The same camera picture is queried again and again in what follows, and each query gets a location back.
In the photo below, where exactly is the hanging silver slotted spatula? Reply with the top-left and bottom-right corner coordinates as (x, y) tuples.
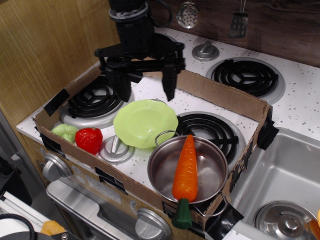
(228, 0), (249, 39)

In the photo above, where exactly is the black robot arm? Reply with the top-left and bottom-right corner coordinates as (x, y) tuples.
(94, 0), (186, 102)

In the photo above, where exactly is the back right black burner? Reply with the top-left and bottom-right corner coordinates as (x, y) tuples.
(206, 57), (286, 105)

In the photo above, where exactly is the silver stove knob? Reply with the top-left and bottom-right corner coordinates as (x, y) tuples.
(191, 41), (220, 62)
(98, 135), (135, 165)

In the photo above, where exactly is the silver sink drain cover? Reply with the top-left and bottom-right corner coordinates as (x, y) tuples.
(254, 200), (316, 240)

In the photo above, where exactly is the silver front stove knob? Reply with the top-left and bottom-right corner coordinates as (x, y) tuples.
(98, 135), (135, 165)

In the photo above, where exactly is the green toy broccoli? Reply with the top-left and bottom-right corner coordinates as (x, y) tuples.
(51, 123), (78, 144)

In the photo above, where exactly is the right silver oven knob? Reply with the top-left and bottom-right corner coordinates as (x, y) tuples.
(135, 207), (172, 240)

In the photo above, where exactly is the silver toy sink basin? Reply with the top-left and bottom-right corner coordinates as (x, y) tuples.
(226, 128), (320, 240)

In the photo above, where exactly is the left silver oven knob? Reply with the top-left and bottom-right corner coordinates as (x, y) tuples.
(42, 153), (72, 182)

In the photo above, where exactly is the orange object bottom left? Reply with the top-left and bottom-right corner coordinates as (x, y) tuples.
(40, 220), (66, 236)

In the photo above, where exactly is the front right black burner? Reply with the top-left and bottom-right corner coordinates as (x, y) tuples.
(176, 111), (246, 173)

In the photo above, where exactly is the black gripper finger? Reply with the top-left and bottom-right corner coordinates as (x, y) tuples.
(162, 65), (178, 101)
(105, 67), (131, 102)

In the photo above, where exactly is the silver back stove knob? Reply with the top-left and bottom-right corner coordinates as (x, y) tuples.
(191, 41), (220, 62)

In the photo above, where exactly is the red toy strawberry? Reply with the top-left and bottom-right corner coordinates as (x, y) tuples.
(75, 127), (103, 155)

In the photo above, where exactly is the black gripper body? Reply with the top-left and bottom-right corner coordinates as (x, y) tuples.
(94, 12), (186, 82)

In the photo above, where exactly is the silver oven knob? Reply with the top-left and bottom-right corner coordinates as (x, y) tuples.
(42, 153), (72, 182)
(135, 207), (172, 240)

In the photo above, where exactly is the black cable bottom left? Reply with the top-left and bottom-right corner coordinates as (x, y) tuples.
(0, 213), (36, 240)

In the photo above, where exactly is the orange object in sink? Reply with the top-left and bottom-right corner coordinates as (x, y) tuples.
(309, 209), (320, 240)

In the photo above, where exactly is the hanging silver skimmer ladle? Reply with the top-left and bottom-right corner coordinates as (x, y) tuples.
(176, 0), (200, 29)

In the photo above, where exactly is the front left black burner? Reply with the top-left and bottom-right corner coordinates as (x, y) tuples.
(60, 75), (134, 129)

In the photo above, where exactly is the silver oven door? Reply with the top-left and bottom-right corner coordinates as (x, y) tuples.
(46, 180), (138, 240)

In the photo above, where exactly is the brown cardboard fence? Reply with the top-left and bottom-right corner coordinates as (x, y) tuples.
(34, 63), (272, 223)

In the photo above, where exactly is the light green plastic plate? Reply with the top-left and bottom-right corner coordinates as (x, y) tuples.
(113, 99), (179, 149)

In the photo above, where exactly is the orange toy carrot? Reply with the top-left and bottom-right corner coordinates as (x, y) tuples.
(172, 134), (198, 230)

